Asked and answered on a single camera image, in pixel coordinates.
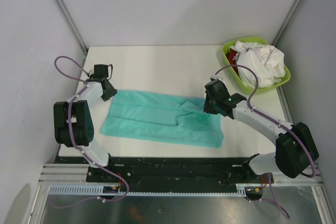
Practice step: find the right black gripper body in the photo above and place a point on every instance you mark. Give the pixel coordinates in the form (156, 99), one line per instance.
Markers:
(210, 105)

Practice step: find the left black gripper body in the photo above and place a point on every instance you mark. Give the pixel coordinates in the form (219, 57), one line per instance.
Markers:
(109, 93)

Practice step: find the teal t shirt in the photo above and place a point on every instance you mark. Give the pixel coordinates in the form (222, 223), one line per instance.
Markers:
(162, 118)

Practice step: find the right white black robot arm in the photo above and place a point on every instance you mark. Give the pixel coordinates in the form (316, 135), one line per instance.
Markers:
(295, 149)

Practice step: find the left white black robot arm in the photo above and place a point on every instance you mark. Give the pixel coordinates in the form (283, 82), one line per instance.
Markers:
(73, 125)

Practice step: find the red t shirt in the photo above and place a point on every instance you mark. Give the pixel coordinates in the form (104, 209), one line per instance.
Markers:
(232, 56)

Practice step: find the white t shirt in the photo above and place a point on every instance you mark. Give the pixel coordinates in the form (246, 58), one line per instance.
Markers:
(259, 64)

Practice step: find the green plastic basket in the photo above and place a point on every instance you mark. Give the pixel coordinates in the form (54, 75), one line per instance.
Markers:
(245, 89)

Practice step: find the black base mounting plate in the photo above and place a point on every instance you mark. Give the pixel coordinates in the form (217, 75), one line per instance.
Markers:
(145, 170)

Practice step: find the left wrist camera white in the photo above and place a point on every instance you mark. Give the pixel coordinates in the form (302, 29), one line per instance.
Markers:
(101, 71)

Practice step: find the aluminium front rail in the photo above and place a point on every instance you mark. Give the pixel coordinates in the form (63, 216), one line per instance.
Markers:
(77, 173)

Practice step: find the grey slotted cable duct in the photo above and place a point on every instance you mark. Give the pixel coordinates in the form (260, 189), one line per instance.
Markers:
(108, 190)

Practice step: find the left aluminium frame post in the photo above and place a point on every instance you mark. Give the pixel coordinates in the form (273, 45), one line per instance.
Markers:
(71, 24)

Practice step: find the aluminium frame post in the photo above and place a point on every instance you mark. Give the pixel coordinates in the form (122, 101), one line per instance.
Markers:
(71, 24)
(295, 6)

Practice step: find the right aluminium frame post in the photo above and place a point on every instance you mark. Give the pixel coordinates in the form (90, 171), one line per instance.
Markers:
(295, 6)

